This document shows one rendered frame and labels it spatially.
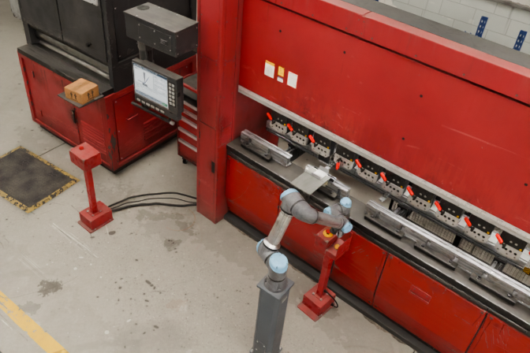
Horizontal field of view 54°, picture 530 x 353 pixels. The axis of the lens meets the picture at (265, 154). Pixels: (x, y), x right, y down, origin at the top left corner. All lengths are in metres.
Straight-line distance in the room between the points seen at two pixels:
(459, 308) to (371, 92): 1.56
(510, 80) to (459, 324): 1.75
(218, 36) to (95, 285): 2.20
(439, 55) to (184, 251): 2.73
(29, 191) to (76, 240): 0.82
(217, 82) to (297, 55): 0.69
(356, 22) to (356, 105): 0.56
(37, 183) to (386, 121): 3.47
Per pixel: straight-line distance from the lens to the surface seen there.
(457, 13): 7.63
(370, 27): 3.28
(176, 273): 4.54
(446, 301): 3.88
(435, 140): 3.35
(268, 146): 4.24
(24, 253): 4.91
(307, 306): 4.37
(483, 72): 3.06
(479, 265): 3.75
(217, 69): 3.96
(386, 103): 3.40
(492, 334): 3.90
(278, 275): 3.35
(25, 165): 5.79
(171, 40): 3.73
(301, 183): 3.88
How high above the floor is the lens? 3.50
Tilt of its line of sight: 37 degrees down
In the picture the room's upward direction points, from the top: 6 degrees clockwise
